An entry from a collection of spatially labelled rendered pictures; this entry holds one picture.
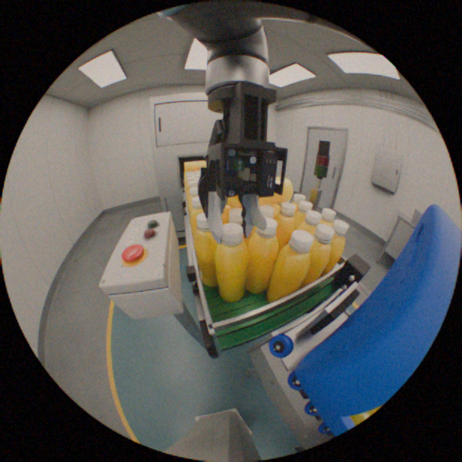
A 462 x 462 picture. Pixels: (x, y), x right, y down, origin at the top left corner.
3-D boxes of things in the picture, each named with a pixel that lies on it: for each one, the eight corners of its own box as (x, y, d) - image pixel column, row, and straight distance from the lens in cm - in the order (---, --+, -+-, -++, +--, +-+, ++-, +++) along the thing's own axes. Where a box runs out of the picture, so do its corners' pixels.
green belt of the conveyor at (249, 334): (222, 352, 39) (220, 348, 32) (185, 187, 170) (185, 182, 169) (332, 295, 55) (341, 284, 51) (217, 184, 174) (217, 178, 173)
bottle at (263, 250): (238, 283, 39) (241, 226, 26) (255, 271, 43) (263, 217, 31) (256, 299, 37) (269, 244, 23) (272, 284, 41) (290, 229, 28)
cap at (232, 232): (239, 229, 26) (239, 221, 25) (245, 241, 23) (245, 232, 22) (219, 231, 25) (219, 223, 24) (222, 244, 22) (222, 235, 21)
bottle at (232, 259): (241, 279, 40) (244, 223, 28) (247, 300, 37) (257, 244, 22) (217, 283, 39) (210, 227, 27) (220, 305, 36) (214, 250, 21)
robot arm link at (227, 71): (201, 80, 23) (255, 87, 26) (201, 107, 22) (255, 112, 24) (214, 50, 17) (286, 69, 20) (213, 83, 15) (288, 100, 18)
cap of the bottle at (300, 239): (312, 242, 27) (315, 234, 26) (307, 253, 24) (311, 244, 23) (293, 234, 27) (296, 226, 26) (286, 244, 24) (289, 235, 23)
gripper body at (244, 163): (219, 208, 13) (216, 75, 14) (205, 187, 21) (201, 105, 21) (283, 201, 16) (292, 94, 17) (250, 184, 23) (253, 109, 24)
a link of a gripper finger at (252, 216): (256, 254, 21) (251, 199, 16) (241, 234, 25) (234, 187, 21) (273, 247, 22) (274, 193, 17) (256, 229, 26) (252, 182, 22)
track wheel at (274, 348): (295, 352, 25) (299, 349, 27) (281, 330, 26) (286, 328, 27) (274, 362, 28) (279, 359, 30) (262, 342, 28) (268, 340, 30)
